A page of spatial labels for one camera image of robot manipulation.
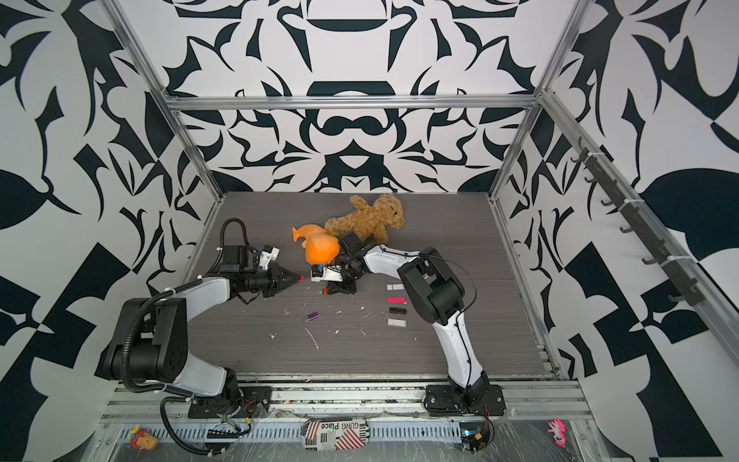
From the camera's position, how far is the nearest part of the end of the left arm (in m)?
0.79

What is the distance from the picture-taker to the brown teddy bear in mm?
1039

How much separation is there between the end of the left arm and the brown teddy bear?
0.27 m
